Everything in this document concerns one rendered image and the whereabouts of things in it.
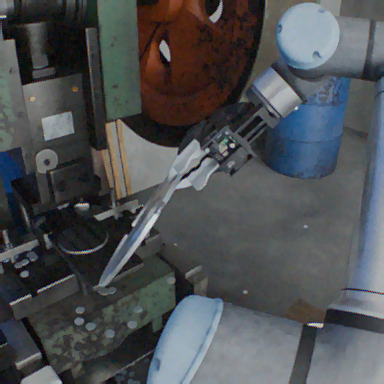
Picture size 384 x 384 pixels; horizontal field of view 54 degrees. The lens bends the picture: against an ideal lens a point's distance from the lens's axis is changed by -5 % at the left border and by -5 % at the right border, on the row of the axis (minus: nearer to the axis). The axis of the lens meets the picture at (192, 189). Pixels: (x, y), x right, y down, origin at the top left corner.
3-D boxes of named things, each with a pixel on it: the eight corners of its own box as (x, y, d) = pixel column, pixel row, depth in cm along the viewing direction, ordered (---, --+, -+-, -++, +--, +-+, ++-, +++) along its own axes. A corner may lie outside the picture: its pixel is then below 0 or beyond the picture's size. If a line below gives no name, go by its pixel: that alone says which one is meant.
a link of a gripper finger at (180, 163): (155, 185, 63) (198, 148, 60) (157, 168, 68) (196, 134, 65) (169, 197, 64) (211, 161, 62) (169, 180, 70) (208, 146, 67)
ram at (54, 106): (104, 190, 95) (91, 68, 80) (47, 211, 87) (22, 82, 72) (74, 166, 106) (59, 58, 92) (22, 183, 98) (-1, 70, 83)
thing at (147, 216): (164, 181, 94) (161, 179, 94) (206, 141, 68) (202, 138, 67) (96, 286, 84) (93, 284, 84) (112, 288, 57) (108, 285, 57)
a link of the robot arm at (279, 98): (265, 61, 61) (296, 96, 64) (244, 81, 62) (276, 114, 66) (276, 72, 54) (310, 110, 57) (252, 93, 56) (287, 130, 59)
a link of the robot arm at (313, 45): (373, 3, 40) (366, 31, 50) (275, -5, 44) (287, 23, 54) (364, 71, 41) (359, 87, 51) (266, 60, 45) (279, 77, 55)
